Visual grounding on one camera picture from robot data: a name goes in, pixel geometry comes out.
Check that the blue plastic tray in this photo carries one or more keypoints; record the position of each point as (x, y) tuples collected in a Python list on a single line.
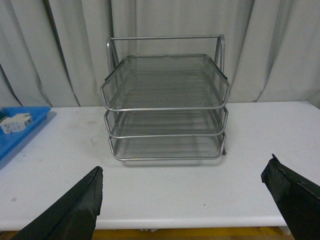
[(9, 141)]

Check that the silver three-tier mesh rack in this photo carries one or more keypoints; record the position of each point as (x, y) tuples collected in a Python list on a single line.
[(167, 106)]

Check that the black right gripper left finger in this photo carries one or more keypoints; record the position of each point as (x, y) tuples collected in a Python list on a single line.
[(73, 216)]

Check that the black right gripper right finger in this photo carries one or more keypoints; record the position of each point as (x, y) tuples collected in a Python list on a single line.
[(296, 197)]

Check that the white curtain backdrop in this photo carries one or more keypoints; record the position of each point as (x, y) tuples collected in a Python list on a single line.
[(53, 52)]

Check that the white circuit breaker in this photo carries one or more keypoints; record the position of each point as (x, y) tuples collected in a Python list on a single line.
[(16, 123)]

